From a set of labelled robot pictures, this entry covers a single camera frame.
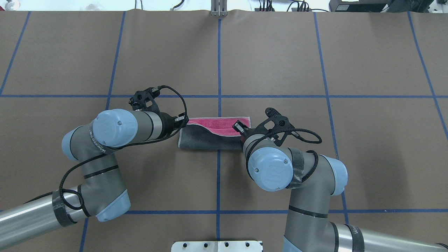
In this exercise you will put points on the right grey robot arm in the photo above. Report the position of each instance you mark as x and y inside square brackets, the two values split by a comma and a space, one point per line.
[312, 180]

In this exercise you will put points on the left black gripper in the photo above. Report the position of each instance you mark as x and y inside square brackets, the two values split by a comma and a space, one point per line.
[169, 124]

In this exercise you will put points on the black device top right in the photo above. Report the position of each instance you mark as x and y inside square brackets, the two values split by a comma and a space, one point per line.
[374, 6]

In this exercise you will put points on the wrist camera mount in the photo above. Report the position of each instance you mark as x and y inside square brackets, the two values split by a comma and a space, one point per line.
[279, 122]
[145, 100]

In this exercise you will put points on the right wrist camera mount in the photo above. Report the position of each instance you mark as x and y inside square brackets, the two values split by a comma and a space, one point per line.
[279, 122]

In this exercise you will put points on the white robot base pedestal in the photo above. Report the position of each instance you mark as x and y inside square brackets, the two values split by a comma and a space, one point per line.
[218, 246]

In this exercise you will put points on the aluminium frame post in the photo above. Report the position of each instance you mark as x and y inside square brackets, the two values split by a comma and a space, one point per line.
[219, 8]

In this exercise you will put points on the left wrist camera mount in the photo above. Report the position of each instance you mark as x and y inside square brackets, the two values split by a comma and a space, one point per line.
[145, 100]

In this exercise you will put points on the pink and grey towel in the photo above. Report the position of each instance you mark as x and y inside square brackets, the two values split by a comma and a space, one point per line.
[211, 133]

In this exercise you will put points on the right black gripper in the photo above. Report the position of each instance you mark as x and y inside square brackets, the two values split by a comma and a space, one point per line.
[244, 132]

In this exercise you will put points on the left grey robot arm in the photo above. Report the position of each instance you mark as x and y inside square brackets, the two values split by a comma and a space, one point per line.
[103, 193]

